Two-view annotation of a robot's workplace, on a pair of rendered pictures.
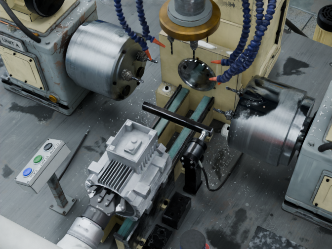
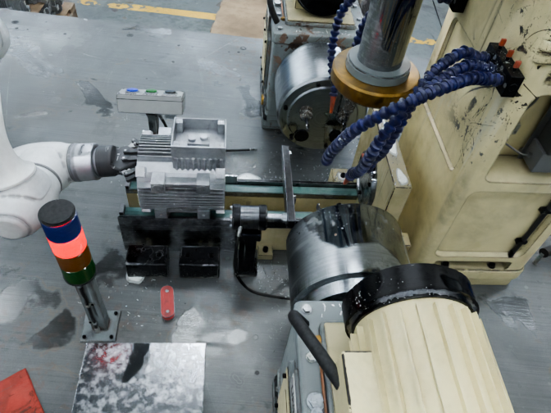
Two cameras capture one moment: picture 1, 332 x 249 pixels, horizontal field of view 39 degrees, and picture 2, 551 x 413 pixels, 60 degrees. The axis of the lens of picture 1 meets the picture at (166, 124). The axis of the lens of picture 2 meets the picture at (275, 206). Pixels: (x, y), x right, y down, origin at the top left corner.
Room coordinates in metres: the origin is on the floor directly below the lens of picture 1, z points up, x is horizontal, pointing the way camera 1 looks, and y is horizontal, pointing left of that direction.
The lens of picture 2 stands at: (0.40, -0.65, 1.87)
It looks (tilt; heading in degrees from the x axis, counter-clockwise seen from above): 49 degrees down; 50
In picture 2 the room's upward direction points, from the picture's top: 8 degrees clockwise
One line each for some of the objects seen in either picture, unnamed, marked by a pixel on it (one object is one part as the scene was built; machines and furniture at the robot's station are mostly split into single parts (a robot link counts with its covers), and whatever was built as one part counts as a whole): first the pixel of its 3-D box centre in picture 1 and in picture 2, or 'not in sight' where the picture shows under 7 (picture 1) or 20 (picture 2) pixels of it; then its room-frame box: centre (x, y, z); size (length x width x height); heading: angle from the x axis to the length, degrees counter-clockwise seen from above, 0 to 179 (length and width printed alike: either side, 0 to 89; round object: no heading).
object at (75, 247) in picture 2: not in sight; (66, 238); (0.43, -0.04, 1.14); 0.06 x 0.06 x 0.04
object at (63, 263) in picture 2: not in sight; (72, 252); (0.43, -0.04, 1.10); 0.06 x 0.06 x 0.04
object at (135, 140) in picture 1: (133, 147); (199, 144); (0.78, 0.10, 1.11); 0.12 x 0.11 x 0.07; 149
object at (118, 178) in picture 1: (129, 174); (184, 172); (0.74, 0.12, 1.02); 0.20 x 0.19 x 0.19; 149
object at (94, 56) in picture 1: (96, 55); (316, 86); (1.23, 0.23, 1.04); 0.37 x 0.25 x 0.25; 59
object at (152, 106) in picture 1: (176, 118); (287, 184); (0.94, -0.04, 1.01); 0.26 x 0.04 x 0.03; 59
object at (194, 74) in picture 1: (196, 75); (365, 179); (1.13, -0.12, 1.02); 0.15 x 0.02 x 0.15; 59
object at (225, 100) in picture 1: (203, 72); (384, 191); (1.18, -0.15, 0.97); 0.30 x 0.11 x 0.34; 59
